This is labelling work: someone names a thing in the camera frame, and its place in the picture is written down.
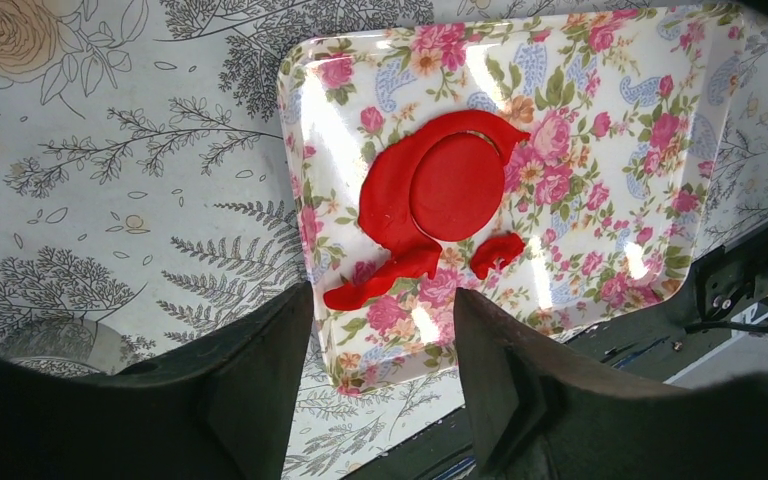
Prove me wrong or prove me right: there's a red dough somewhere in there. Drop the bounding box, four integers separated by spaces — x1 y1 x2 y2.
409 132 504 242

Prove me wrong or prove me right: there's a floral table mat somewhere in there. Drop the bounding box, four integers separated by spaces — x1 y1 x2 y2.
0 0 768 480

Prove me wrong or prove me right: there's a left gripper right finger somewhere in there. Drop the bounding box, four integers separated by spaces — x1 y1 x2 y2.
454 289 768 479

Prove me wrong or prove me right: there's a floral tray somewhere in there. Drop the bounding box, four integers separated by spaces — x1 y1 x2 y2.
277 3 744 395

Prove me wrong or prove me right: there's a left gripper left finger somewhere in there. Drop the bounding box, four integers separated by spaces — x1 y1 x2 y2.
0 283 313 479

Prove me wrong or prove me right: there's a red dough ring scrap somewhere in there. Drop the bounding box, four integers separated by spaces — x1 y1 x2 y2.
324 110 531 311

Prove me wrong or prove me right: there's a clear round cutter cup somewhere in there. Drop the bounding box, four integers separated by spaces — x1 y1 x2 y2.
0 318 133 378

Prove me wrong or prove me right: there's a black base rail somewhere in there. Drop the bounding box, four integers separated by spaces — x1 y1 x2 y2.
355 225 768 479

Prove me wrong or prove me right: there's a small red dough scrap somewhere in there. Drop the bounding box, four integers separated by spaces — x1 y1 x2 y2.
469 232 526 280

